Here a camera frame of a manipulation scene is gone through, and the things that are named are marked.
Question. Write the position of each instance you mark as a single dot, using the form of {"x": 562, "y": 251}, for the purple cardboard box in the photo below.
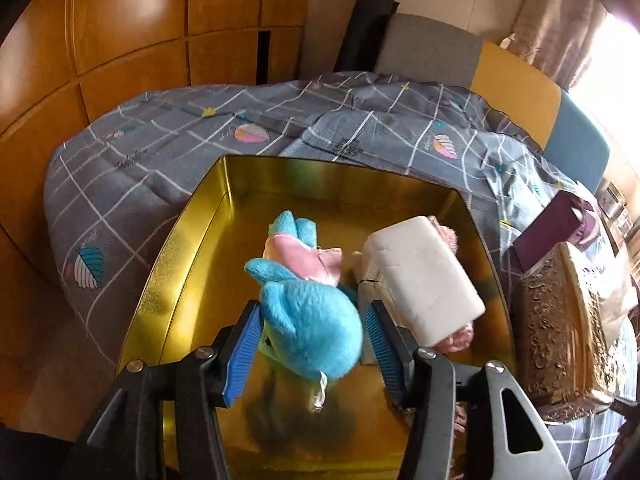
{"x": 545, "y": 230}

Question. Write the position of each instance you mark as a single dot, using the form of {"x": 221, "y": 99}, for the beige curtain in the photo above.
{"x": 550, "y": 25}

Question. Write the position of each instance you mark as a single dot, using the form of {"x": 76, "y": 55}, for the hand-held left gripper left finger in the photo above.
{"x": 242, "y": 360}

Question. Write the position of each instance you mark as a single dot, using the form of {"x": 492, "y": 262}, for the cream cloth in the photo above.
{"x": 359, "y": 261}

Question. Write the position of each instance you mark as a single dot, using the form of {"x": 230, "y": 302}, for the ornate gold tissue box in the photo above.
{"x": 550, "y": 320}

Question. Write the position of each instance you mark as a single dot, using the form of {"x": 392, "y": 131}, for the black rolled mat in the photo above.
{"x": 367, "y": 25}

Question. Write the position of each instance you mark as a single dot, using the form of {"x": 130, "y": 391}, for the wooden wardrobe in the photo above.
{"x": 125, "y": 20}

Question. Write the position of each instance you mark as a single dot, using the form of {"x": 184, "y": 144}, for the pink towel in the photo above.
{"x": 456, "y": 341}

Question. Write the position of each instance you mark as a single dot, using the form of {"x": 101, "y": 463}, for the gold tin box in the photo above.
{"x": 300, "y": 200}

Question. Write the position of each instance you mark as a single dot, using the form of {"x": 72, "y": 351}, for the blue plush toy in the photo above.
{"x": 310, "y": 320}

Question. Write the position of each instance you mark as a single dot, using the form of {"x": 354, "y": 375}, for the grey yellow blue headboard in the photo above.
{"x": 515, "y": 80}

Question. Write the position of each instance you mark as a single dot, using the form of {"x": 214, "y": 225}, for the white tissue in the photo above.
{"x": 617, "y": 300}

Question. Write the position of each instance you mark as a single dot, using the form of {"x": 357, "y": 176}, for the grey checked blanket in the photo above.
{"x": 175, "y": 135}

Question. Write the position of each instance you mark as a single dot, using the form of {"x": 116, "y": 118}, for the white sponge block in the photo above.
{"x": 420, "y": 280}

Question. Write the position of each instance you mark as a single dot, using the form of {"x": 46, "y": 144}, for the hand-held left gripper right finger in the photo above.
{"x": 385, "y": 355}

